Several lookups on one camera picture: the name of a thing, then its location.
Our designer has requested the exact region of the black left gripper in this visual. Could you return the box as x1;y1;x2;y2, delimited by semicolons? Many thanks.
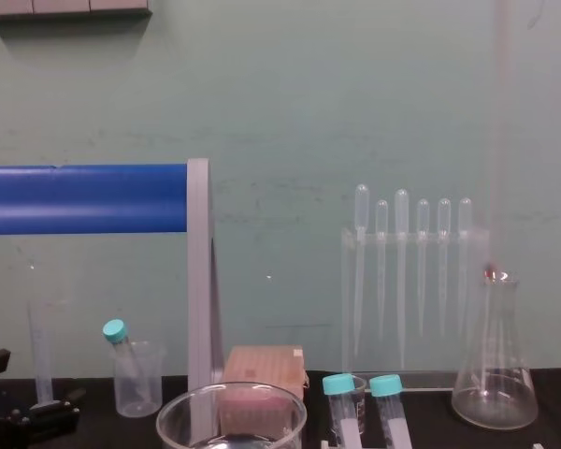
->
0;348;87;449

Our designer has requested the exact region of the teal capped centrifuge tube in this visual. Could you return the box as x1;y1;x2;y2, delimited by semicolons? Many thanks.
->
101;318;144;408
368;373;413;449
321;372;364;449

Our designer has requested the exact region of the small clear plastic beaker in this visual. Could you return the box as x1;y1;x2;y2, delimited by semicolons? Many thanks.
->
113;340;165;418

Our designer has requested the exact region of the large clear glass beaker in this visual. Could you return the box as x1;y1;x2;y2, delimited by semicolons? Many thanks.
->
155;380;309;449

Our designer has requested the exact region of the white test tube rack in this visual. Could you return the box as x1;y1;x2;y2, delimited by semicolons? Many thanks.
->
319;437;551;449

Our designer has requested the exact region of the clear acrylic pipette rack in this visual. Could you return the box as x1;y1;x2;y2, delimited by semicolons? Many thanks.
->
339;226;492;393

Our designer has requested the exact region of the long glass thermometer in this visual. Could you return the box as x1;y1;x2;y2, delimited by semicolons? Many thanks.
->
480;0;513;398

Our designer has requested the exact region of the clear graduated cylinder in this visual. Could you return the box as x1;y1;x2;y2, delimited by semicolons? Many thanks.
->
25;298;55;412

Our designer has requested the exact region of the blue horizontal shelf bar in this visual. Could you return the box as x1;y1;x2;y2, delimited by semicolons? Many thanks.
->
0;163;189;236

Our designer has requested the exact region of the tan pipette tip box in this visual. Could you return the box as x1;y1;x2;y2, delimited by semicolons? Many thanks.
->
218;344;309;437

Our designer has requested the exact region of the clear plastic transfer pipette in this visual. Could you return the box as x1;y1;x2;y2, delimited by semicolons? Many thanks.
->
394;188;410;370
374;199;390;345
352;183;371;361

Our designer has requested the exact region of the clear glass conical flask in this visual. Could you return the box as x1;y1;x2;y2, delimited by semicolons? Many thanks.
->
450;269;539;432

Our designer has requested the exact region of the grey upright shelf post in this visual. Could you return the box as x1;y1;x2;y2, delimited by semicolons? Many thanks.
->
185;157;226;398

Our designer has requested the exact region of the grey wall cabinet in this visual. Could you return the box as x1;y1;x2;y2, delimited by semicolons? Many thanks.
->
0;0;153;21

